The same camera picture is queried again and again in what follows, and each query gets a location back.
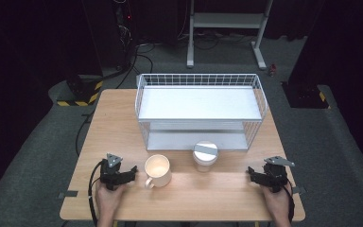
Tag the white metal stand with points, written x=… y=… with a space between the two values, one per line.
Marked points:
x=228 y=20

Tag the white paper cup with lid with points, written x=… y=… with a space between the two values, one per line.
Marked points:
x=204 y=154

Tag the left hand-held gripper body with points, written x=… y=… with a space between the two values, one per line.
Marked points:
x=111 y=176

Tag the grey tape strip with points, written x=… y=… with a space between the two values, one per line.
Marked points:
x=68 y=194
x=298 y=190

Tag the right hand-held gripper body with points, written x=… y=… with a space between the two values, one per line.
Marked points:
x=275 y=176

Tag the small red object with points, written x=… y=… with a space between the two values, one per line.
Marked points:
x=272 y=70

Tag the black base with yellow stripes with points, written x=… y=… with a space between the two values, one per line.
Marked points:
x=308 y=96
x=82 y=91

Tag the cream ceramic mug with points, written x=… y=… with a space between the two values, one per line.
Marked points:
x=157 y=171

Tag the person's left hand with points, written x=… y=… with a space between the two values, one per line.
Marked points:
x=108 y=201

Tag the person's right hand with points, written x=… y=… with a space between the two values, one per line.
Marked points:
x=277 y=205

